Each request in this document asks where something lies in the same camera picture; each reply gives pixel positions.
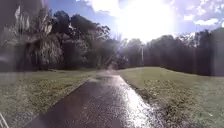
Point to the wood of dark trees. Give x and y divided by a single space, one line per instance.
186 53

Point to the pale pole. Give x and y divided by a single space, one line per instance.
142 55

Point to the grass lawn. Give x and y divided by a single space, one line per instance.
30 90
186 93

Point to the wet dark asphalt path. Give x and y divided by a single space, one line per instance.
100 106

